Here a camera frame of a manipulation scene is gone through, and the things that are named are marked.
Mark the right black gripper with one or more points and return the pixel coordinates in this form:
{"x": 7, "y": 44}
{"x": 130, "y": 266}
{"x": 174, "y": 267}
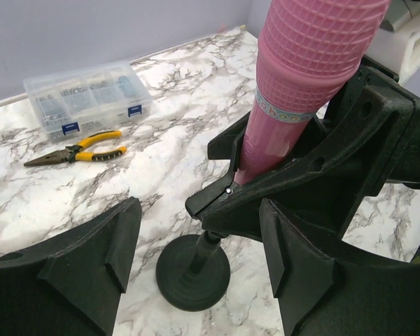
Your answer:
{"x": 369, "y": 136}

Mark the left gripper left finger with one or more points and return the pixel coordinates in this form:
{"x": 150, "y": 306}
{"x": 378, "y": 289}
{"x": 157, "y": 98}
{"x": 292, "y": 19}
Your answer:
{"x": 91, "y": 274}

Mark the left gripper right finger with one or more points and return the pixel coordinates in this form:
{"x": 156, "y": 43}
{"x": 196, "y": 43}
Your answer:
{"x": 301, "y": 277}

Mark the pink toy microphone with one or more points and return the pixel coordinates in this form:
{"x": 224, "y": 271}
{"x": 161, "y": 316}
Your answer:
{"x": 307, "y": 50}

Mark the clear plastic screw box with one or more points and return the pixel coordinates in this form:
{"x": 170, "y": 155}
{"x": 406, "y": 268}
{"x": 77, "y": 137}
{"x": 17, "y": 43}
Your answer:
{"x": 82, "y": 101}

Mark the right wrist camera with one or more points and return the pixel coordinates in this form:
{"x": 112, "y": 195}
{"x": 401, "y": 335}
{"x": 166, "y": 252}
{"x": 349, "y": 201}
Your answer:
{"x": 396, "y": 45}

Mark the yellow handled pliers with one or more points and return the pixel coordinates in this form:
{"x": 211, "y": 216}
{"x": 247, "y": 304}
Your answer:
{"x": 77, "y": 152}

